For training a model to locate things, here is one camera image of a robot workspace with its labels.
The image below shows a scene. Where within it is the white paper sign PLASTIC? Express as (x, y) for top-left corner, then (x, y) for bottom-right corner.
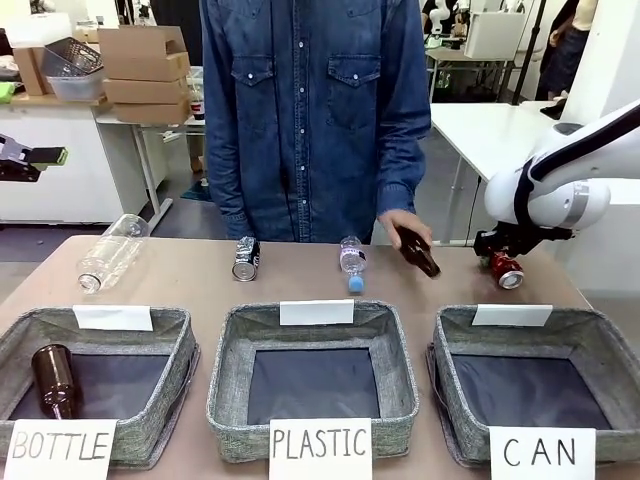
(268, 417), (373, 480)

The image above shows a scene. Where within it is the black tripod pole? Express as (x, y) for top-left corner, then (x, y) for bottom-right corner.
(516, 0), (548, 92)

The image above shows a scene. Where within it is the white paper sign CAN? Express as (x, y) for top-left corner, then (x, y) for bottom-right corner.
(488, 426), (598, 480)

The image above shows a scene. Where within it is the grey basket with bottle sign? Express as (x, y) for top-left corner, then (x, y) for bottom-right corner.
(0, 305), (201, 469)

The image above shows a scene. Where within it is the background person in dark skirt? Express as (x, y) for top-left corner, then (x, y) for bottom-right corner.
(536, 0), (600, 97)

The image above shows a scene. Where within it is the grey basket with plastic sign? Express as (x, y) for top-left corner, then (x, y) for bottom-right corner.
(206, 299), (420, 464)

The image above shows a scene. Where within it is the small cardboard box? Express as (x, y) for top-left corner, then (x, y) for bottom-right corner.
(11, 44), (55, 97)

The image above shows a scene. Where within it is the grey basket with can sign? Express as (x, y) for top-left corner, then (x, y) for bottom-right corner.
(425, 303), (640, 469)

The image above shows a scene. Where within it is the large white table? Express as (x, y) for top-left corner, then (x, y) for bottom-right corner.
(428, 101), (640, 246)

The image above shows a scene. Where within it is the open cardboard box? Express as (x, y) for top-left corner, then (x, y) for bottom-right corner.
(96, 24), (192, 83)

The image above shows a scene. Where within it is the white paper sign BOTTLE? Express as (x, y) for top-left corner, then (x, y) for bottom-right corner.
(0, 418), (118, 480)

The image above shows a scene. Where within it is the large clear plastic bottle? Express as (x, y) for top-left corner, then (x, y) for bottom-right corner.
(76, 213), (151, 295)

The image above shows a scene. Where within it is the black silver crushed can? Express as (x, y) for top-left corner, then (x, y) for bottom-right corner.
(230, 236), (263, 283)

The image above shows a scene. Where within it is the blank white card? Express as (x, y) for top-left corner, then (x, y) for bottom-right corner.
(471, 303), (554, 328)
(72, 303), (154, 333)
(278, 299), (356, 327)

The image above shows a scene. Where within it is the white table with metal legs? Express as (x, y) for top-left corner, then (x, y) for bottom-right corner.
(95, 110), (207, 237)

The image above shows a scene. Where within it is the clear plastic bin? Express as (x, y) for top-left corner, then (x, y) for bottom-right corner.
(46, 68), (107, 103)

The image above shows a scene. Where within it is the person's right forearm denim sleeve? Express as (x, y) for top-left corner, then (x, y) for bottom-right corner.
(200, 74), (261, 241)

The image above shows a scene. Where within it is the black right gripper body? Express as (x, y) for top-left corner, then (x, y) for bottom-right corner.
(473, 222), (574, 258)

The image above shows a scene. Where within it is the small bottle with blue cap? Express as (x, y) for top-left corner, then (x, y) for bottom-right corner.
(339, 235), (369, 294)

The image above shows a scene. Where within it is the red crushed can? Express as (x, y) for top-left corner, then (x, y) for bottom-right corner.
(487, 250), (525, 291)

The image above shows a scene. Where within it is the person's denim shirt torso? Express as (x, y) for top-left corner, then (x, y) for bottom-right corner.
(198, 0), (434, 245)

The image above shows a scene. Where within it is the dark perforated plastic basket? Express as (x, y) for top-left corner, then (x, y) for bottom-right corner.
(41, 38), (105, 78)

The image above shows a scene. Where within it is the person's left forearm denim sleeve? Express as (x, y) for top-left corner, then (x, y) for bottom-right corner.
(375, 99), (433, 219)

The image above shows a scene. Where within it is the white cabinet counter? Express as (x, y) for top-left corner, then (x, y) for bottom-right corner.
(0, 92), (151, 224)

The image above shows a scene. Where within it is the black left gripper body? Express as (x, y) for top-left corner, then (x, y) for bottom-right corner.
(0, 133), (42, 183)

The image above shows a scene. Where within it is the grey background table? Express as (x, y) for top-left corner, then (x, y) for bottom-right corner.
(423, 45), (517, 104)

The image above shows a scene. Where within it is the brown glass bottle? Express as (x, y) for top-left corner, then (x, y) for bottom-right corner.
(394, 225), (443, 278)
(31, 344), (84, 420)

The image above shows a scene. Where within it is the flat closed cardboard box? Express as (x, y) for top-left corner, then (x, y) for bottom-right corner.
(102, 76), (190, 106)
(112, 101), (192, 125)

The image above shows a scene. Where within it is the person's left hand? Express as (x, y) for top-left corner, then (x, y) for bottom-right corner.
(377, 208), (434, 250)

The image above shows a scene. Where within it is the white box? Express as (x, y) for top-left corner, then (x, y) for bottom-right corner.
(463, 10), (527, 60)

